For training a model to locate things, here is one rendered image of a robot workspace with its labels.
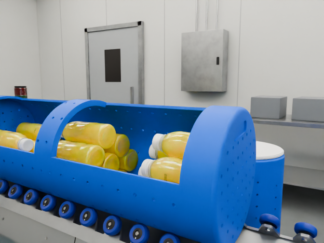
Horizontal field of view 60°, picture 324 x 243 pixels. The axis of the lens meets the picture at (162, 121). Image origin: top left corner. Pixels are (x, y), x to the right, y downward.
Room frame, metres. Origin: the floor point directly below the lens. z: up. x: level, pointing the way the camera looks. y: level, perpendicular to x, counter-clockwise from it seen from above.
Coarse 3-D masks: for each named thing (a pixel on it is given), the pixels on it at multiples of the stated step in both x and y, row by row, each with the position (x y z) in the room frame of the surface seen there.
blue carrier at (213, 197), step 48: (0, 96) 0.96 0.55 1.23; (48, 144) 0.65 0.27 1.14; (144, 144) 0.84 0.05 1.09; (192, 144) 0.48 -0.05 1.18; (240, 144) 0.54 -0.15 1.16; (48, 192) 0.71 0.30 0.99; (96, 192) 0.57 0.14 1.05; (144, 192) 0.50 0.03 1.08; (192, 192) 0.45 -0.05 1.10; (240, 192) 0.55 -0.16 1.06
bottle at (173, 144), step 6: (174, 132) 0.61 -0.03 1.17; (180, 132) 0.61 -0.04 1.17; (186, 132) 0.61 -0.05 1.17; (162, 138) 0.62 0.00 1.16; (168, 138) 0.60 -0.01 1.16; (174, 138) 0.59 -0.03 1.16; (180, 138) 0.59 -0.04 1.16; (186, 138) 0.58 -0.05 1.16; (162, 144) 0.61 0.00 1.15; (168, 144) 0.59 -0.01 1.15; (174, 144) 0.59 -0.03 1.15; (180, 144) 0.58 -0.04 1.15; (162, 150) 0.62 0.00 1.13; (168, 150) 0.59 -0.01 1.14; (174, 150) 0.58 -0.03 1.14; (180, 150) 0.58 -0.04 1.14; (168, 156) 0.61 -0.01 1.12; (174, 156) 0.59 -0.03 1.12; (180, 156) 0.58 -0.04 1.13
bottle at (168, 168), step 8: (160, 160) 0.57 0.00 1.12; (168, 160) 0.56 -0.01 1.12; (176, 160) 0.56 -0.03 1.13; (152, 168) 0.57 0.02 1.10; (160, 168) 0.55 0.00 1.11; (168, 168) 0.54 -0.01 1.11; (176, 168) 0.53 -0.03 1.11; (152, 176) 0.57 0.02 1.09; (160, 176) 0.55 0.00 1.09; (168, 176) 0.54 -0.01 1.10; (176, 176) 0.53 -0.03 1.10
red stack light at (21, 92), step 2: (14, 88) 1.51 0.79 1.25; (16, 88) 1.51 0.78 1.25; (18, 88) 1.51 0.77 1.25; (20, 88) 1.51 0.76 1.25; (22, 88) 1.52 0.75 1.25; (24, 88) 1.52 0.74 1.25; (26, 88) 1.54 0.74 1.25; (14, 90) 1.51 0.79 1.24; (16, 90) 1.51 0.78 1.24; (18, 90) 1.51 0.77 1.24; (20, 90) 1.51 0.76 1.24; (22, 90) 1.52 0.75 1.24; (24, 90) 1.52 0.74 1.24; (26, 90) 1.54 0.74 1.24; (14, 92) 1.52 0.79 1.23; (16, 92) 1.51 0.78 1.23; (18, 92) 1.51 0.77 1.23; (20, 92) 1.51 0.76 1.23; (22, 92) 1.52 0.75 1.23; (24, 92) 1.52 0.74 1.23; (26, 92) 1.54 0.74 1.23; (14, 94) 1.52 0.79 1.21; (16, 94) 1.51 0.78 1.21; (18, 94) 1.51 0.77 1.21; (20, 94) 1.51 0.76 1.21; (22, 94) 1.52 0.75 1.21; (24, 94) 1.52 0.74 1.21; (26, 94) 1.53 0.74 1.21
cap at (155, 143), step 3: (156, 135) 0.64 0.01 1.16; (159, 135) 0.63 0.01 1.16; (153, 138) 0.63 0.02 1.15; (156, 138) 0.63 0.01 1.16; (159, 138) 0.63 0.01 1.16; (153, 141) 0.63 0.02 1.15; (156, 141) 0.62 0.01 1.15; (153, 144) 0.63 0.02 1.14; (156, 144) 0.62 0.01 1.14; (153, 147) 0.63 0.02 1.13; (156, 147) 0.63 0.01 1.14
